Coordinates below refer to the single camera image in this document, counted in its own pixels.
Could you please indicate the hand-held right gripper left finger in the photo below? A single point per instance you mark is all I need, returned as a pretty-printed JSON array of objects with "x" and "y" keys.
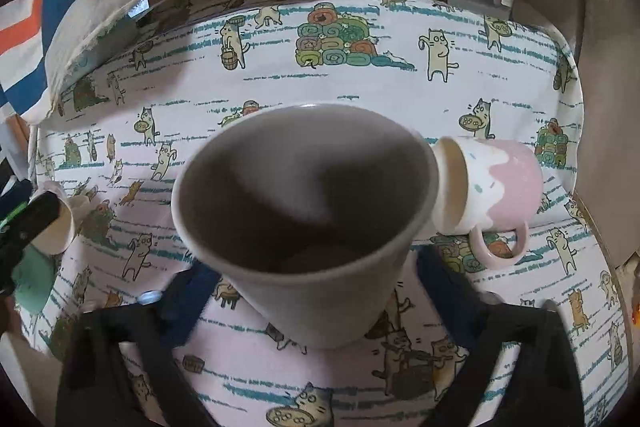
[{"x": 189, "y": 303}]

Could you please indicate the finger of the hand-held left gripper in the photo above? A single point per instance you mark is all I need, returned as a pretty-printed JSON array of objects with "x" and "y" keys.
[{"x": 35, "y": 217}]

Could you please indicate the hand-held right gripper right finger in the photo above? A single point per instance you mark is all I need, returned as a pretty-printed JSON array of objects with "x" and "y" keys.
[{"x": 446, "y": 278}]

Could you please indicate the green and white cup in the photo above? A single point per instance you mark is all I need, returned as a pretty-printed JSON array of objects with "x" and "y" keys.
[{"x": 35, "y": 277}]

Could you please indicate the grey cup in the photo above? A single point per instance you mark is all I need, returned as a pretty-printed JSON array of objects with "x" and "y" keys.
[{"x": 320, "y": 287}]

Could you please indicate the pink and white mug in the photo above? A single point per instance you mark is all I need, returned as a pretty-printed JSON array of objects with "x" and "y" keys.
[{"x": 510, "y": 187}]

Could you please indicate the cat print tablecloth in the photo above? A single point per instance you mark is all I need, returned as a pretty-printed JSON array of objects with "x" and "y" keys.
[{"x": 350, "y": 77}]

